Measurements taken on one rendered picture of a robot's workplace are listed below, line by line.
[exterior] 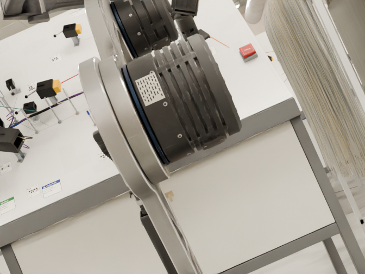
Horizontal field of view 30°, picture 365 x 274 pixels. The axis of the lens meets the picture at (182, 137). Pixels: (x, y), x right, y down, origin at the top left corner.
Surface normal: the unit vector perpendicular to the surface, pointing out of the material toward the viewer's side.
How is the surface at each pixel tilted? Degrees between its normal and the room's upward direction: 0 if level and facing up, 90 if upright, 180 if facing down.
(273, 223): 90
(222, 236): 90
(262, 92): 52
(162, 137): 126
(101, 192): 90
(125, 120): 93
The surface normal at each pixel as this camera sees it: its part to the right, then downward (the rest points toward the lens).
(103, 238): -0.03, -0.05
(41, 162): -0.27, -0.61
